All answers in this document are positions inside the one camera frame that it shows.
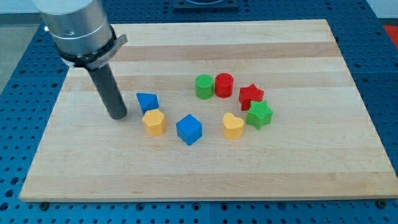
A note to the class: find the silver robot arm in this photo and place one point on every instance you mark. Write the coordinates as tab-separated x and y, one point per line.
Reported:
82	33

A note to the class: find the yellow hexagon block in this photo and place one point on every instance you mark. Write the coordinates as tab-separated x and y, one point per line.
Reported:
154	122

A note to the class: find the blue triangle block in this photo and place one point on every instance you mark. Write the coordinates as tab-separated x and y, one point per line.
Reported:
147	101

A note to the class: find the blue cube block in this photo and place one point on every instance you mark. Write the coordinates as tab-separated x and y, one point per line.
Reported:
189	129

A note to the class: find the green cylinder block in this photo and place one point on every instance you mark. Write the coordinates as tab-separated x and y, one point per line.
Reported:
204	85

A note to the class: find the yellow heart block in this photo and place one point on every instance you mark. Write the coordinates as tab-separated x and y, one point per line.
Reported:
232	126

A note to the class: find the red cylinder block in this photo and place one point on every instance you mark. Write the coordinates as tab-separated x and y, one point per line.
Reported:
224	85

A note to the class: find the wooden board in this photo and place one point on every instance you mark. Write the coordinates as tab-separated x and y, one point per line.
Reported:
320	145

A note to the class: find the red star block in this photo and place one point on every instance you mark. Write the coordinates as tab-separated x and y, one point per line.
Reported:
248	94

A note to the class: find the green star block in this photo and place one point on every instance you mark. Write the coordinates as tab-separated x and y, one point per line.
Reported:
259	114

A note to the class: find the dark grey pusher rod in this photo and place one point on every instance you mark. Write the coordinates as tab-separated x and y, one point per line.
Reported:
108	90

